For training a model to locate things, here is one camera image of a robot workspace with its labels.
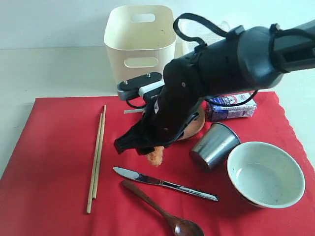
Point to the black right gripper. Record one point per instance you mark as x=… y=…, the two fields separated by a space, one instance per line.
x=179 y=99

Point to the fried chicken nugget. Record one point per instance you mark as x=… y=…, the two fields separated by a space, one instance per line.
x=155 y=158

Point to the stainless steel cup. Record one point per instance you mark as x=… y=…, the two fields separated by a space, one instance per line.
x=215 y=146

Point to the blue white milk carton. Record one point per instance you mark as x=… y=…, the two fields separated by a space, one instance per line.
x=223 y=107

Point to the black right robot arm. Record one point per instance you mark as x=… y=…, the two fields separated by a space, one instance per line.
x=245 y=60

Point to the steel table knife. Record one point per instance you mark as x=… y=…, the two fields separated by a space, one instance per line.
x=136 y=176

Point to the brown wooden plate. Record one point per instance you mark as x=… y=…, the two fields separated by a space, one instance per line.
x=195 y=125

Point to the long wooden chopstick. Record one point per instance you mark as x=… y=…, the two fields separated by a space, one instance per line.
x=90 y=200

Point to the short wooden chopstick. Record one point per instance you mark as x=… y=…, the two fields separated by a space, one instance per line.
x=94 y=192

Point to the dark wooden spoon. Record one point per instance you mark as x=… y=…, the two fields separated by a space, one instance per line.
x=179 y=226

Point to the cream plastic bin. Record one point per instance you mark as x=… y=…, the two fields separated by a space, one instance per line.
x=139 y=40

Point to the red cloth mat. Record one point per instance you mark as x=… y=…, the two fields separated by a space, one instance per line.
x=45 y=186

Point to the white lattice plastic basket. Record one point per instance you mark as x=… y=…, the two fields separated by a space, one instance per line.
x=194 y=29

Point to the pale green ceramic bowl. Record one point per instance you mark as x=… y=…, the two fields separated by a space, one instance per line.
x=265 y=175

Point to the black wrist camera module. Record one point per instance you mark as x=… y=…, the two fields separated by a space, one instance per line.
x=129 y=89

